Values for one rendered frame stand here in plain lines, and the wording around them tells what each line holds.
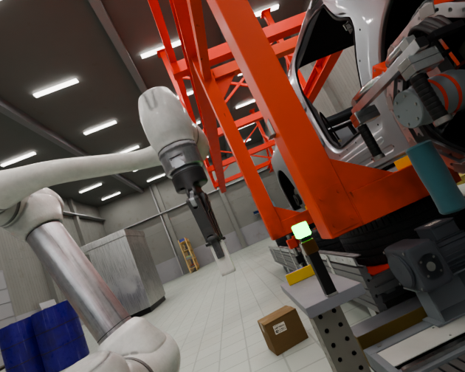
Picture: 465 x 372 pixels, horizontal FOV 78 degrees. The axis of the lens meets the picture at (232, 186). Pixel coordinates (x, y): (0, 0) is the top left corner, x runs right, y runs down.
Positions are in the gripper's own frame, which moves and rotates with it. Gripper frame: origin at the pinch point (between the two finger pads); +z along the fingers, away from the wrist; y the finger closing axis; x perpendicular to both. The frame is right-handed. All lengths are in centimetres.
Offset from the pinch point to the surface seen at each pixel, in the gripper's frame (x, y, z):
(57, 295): -876, -1041, -104
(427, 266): 58, -57, 35
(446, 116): 64, -16, -9
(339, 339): 17, -42, 40
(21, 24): -281, -420, -590
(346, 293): 22.9, -22.9, 22.6
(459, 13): 85, -20, -34
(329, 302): 17.7, -22.2, 22.9
